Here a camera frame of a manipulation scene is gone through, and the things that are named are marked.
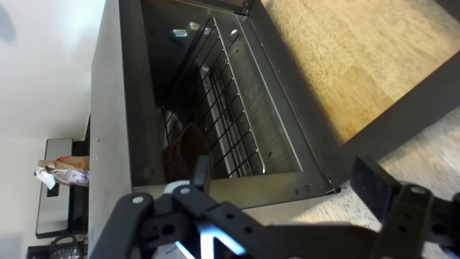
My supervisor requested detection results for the black toaster oven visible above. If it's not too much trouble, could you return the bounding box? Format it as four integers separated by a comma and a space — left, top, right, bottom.
87, 0, 346, 259

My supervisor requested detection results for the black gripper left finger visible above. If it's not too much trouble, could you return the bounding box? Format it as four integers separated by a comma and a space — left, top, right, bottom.
77, 153, 299, 259

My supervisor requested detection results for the toaster oven glass door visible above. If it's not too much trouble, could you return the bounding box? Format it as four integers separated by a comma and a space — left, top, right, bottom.
243, 0, 460, 193

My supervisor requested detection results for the wire oven rack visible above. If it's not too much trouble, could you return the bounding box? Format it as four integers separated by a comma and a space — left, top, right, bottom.
162, 16, 267, 179

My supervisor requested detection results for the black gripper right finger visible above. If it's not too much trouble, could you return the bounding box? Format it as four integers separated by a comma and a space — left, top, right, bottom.
349, 153, 460, 259

